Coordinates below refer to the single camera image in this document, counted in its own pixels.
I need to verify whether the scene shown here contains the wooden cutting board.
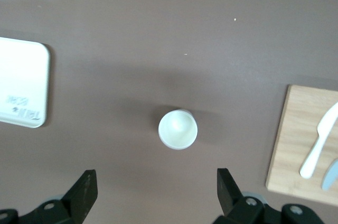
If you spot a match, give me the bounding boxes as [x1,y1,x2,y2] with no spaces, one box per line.
[265,84,338,206]

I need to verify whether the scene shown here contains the white plastic knife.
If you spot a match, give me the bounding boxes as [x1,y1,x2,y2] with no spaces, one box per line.
[299,101,338,180]

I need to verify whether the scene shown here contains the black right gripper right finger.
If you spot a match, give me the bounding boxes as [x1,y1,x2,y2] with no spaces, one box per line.
[213,167,283,224]

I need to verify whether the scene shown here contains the white plastic cup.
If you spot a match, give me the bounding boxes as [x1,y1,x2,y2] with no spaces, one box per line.
[157,109,199,151]

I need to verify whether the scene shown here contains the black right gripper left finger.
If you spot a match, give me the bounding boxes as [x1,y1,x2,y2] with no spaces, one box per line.
[18,170,99,224]

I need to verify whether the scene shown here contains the grey plastic knife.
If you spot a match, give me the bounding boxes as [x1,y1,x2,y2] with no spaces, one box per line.
[321,158,338,191]

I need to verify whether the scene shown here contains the white tray with bear print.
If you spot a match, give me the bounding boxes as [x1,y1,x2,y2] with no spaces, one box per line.
[0,36,51,129]

